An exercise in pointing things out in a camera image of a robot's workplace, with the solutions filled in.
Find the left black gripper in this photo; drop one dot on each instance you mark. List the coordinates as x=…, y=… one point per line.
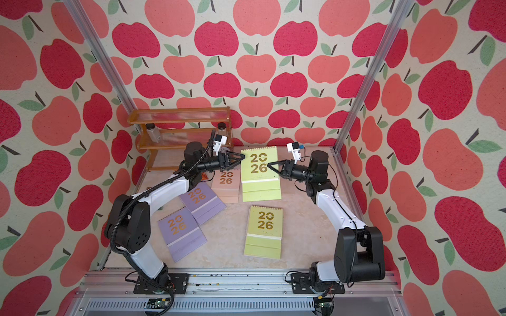
x=225, y=158

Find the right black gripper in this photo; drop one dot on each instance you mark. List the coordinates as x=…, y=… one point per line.
x=287, y=170

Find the yellow-green calendar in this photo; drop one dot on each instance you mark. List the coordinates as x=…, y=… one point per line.
x=259, y=182
x=264, y=232

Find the yellow-green calendar back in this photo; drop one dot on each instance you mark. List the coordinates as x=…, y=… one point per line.
x=264, y=232

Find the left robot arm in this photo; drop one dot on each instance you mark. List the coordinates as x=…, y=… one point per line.
x=129, y=223

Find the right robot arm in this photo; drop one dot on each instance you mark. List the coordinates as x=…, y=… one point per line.
x=359, y=252

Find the pink calendar near shelf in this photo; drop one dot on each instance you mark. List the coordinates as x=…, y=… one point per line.
x=226, y=186

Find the right glass spice jar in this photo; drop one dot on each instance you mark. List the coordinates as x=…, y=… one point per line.
x=222, y=128

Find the glass spice jar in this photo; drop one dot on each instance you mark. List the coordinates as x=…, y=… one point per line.
x=222, y=128
x=153, y=132

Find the purple calendar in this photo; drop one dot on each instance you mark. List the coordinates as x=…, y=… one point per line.
x=203, y=203
x=181, y=233

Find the wooden three-tier shelf rack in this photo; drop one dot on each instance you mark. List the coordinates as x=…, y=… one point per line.
x=177, y=139

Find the left glass spice jar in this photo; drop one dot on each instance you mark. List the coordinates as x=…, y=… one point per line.
x=153, y=132

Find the purple calendar front left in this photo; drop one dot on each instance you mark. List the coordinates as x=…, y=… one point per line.
x=181, y=233

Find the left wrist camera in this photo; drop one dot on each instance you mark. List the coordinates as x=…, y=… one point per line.
x=219, y=143

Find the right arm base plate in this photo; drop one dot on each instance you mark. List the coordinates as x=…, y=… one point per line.
x=305, y=283

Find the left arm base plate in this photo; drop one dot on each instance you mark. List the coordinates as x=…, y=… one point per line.
x=175, y=283

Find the front aluminium rail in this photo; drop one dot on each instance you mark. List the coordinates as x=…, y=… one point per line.
x=232, y=292

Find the right aluminium frame post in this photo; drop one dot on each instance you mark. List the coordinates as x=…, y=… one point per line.
x=396, y=22

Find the aluminium frame post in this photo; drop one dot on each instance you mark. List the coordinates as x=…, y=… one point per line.
x=396, y=22
x=93, y=40

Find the left aluminium frame post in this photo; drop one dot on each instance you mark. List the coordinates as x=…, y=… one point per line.
x=93, y=40

